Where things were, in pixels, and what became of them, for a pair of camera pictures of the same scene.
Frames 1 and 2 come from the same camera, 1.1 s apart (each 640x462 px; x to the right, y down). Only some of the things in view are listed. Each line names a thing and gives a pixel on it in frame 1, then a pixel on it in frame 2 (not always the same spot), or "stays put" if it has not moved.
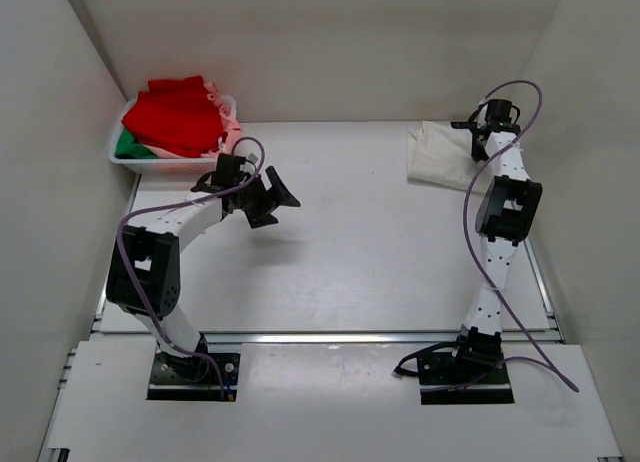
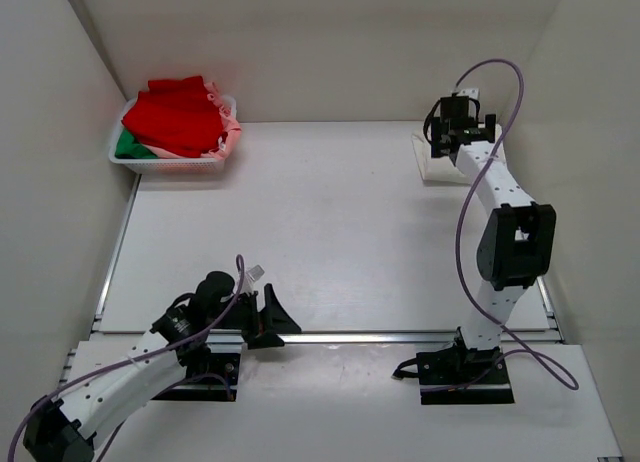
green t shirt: (129, 148) stays put
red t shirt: (178, 116) stays put
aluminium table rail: (338, 337) stays put
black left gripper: (260, 216) -> (273, 316)
